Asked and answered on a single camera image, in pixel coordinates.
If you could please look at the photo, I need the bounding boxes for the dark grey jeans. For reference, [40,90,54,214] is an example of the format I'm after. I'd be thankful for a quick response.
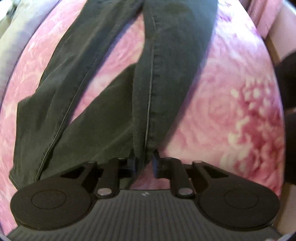
[9,1,217,189]

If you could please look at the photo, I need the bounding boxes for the pink rose blanket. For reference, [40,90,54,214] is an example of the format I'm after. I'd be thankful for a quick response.
[1,1,285,234]

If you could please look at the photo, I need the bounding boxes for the white striped duvet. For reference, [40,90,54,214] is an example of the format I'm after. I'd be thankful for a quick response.
[1,1,58,97]

